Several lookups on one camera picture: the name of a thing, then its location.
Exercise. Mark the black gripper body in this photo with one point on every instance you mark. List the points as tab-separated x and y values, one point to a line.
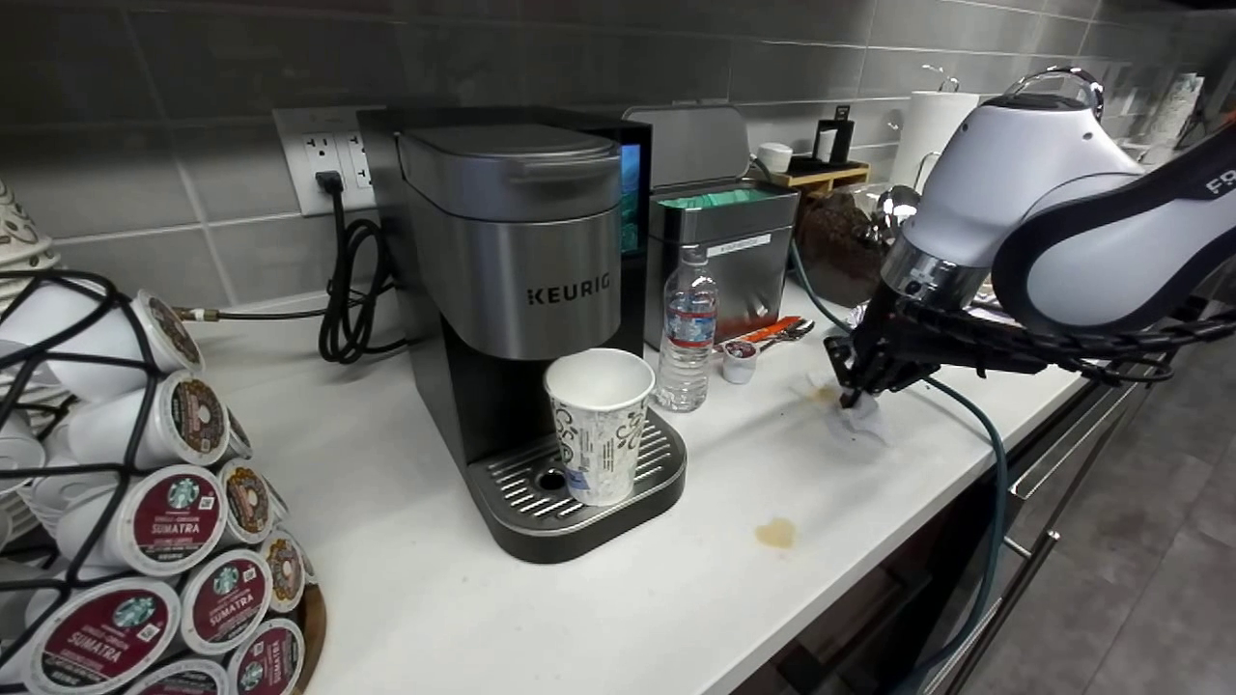
892	340

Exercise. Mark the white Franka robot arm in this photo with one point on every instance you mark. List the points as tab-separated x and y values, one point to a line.
1007	166

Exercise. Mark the orange snack packet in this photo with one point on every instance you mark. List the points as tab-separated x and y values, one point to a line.
770	332

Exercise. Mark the small white creamer cup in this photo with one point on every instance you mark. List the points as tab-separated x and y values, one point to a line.
741	365

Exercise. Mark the glass pot lid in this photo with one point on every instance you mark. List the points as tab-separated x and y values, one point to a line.
892	201

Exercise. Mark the silver metal dispenser box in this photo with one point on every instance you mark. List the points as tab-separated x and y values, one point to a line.
741	255

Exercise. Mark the clear plastic water bottle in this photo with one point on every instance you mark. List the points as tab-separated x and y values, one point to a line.
684	332

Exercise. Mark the black bottle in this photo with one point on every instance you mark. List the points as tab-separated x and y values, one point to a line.
837	139

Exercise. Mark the patterned paper cup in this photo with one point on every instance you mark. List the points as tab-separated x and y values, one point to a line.
599	429

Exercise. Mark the chrome kitchen faucet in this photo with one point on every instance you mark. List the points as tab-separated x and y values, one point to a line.
1086	81

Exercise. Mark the Keurig coffee machine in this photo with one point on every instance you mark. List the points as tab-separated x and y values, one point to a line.
514	255

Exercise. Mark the white cup stack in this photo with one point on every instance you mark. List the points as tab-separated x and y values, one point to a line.
1173	111

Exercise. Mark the coffee pod brown lid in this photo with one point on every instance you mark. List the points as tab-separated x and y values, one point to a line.
289	569
250	501
162	332
196	417

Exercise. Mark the Starbucks coffee pod red lid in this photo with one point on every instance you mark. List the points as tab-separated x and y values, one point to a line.
226	601
177	520
267	658
180	678
106	640

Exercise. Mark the white wall outlet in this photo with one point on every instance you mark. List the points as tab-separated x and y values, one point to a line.
301	148

